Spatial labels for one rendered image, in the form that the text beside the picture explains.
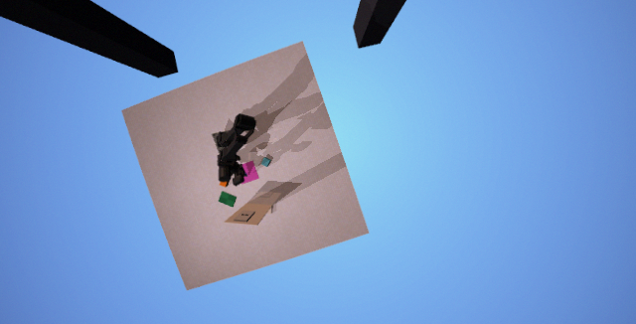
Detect magenta flat square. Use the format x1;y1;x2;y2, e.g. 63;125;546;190
242;161;258;184

